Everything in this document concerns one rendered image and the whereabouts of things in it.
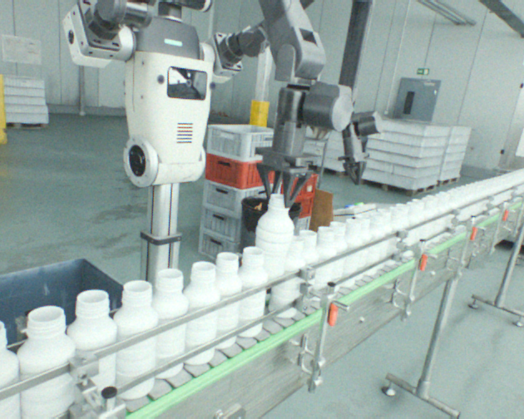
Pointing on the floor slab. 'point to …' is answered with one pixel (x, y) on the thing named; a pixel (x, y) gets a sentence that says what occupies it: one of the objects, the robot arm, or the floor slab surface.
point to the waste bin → (249, 218)
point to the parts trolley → (323, 155)
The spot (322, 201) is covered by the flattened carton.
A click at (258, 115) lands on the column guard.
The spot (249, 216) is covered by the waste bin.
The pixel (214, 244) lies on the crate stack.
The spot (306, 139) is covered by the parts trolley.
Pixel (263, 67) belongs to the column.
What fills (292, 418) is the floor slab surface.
